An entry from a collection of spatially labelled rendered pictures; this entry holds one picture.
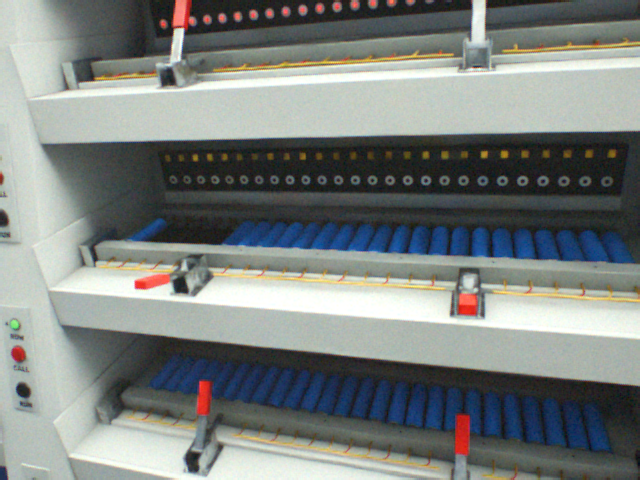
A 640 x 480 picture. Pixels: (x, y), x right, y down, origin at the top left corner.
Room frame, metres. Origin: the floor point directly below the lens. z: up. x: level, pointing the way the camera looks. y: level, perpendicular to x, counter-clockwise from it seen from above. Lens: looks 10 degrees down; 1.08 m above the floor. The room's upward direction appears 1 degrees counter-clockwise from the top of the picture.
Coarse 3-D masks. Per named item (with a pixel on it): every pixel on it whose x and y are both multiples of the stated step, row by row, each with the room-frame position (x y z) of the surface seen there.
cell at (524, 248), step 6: (516, 234) 0.49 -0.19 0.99; (522, 234) 0.48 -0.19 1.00; (528, 234) 0.49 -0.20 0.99; (516, 240) 0.48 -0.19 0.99; (522, 240) 0.47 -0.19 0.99; (528, 240) 0.47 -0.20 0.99; (516, 246) 0.47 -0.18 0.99; (522, 246) 0.46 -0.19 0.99; (528, 246) 0.46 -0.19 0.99; (516, 252) 0.46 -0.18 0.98; (522, 252) 0.45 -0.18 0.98; (528, 252) 0.45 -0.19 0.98; (534, 252) 0.45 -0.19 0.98; (516, 258) 0.45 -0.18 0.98; (522, 258) 0.44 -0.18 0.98; (528, 258) 0.44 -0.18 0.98; (534, 258) 0.44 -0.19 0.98
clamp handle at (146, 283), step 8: (184, 264) 0.47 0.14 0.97; (176, 272) 0.46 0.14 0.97; (184, 272) 0.46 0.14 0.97; (136, 280) 0.41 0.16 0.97; (144, 280) 0.41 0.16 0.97; (152, 280) 0.41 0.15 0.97; (160, 280) 0.42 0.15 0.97; (168, 280) 0.43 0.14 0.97; (136, 288) 0.41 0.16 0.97; (144, 288) 0.40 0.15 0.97; (152, 288) 0.41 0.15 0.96
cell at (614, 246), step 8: (608, 232) 0.47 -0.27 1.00; (616, 232) 0.47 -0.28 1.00; (600, 240) 0.48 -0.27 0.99; (608, 240) 0.46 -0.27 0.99; (616, 240) 0.45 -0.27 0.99; (608, 248) 0.45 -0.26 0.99; (616, 248) 0.44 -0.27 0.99; (624, 248) 0.44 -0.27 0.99; (608, 256) 0.44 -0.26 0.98; (616, 256) 0.43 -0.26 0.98; (624, 256) 0.42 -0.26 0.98; (632, 256) 0.43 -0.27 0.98
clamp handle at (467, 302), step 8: (464, 280) 0.39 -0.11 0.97; (472, 280) 0.39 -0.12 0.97; (464, 288) 0.39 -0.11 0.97; (472, 288) 0.39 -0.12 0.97; (464, 296) 0.35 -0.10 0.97; (472, 296) 0.35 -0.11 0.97; (464, 304) 0.33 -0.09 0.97; (472, 304) 0.33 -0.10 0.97; (464, 312) 0.33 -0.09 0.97; (472, 312) 0.33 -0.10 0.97
